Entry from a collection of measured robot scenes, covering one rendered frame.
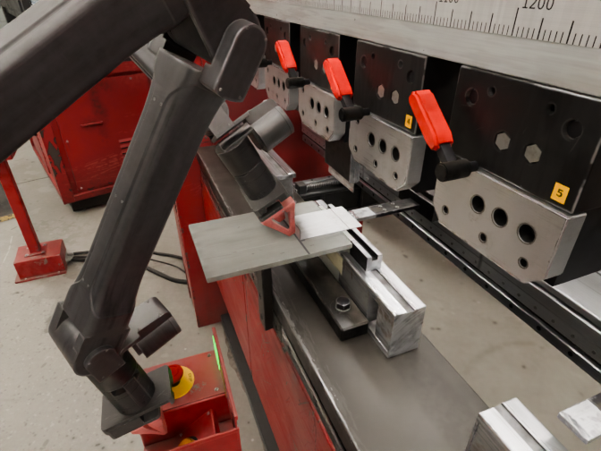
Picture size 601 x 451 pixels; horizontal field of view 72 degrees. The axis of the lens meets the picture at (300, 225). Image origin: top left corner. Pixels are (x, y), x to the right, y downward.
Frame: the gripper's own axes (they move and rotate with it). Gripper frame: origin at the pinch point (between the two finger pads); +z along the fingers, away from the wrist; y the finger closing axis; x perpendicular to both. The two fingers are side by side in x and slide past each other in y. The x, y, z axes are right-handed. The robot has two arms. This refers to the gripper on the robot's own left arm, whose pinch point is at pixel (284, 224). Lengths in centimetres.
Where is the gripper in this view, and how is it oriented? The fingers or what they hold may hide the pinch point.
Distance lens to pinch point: 77.7
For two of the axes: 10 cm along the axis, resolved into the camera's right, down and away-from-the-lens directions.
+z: 4.3, 6.7, 6.0
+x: -8.2, 5.7, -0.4
